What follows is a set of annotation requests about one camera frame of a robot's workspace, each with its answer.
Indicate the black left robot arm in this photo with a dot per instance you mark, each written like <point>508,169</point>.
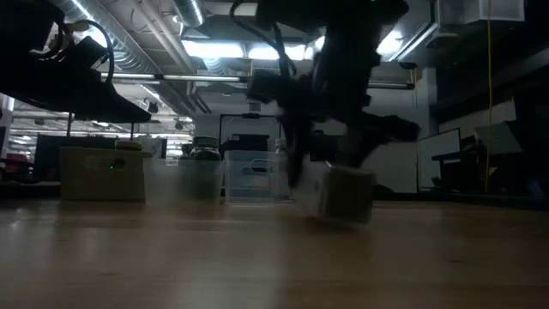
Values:
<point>25,26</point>

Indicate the silver spiral duct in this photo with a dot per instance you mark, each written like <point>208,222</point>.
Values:
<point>124,51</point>

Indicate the yellow lid spice jar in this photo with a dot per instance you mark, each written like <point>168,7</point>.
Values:
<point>128,146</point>

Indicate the horizontal metal pipe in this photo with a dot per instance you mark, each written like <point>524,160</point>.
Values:
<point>193,77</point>

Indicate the frosted plastic bin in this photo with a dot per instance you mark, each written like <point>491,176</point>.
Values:
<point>98,180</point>

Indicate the silver round duct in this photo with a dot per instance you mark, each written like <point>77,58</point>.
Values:
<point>188,13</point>

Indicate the white label spice jar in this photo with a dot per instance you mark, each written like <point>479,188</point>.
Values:
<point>343,197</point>

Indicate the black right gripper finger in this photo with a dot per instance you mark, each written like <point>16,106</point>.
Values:
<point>298,150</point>
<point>369,133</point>

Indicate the clear plastic bin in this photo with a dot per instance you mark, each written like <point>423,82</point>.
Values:
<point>171,184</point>
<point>249,189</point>

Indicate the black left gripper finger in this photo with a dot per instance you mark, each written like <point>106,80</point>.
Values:
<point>111,107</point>

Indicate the black framed whiteboard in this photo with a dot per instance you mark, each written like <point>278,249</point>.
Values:
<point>249,126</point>

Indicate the green lid spice jar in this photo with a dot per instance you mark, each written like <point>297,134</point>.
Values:
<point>205,152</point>

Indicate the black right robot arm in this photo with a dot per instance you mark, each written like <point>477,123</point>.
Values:
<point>334,17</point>

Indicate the ceiling light panel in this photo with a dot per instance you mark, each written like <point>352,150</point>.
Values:
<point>266,52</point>
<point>214,49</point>

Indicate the white panel board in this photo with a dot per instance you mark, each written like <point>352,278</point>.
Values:
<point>437,159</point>

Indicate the white ventilation unit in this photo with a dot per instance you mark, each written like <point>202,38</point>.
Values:
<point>480,10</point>

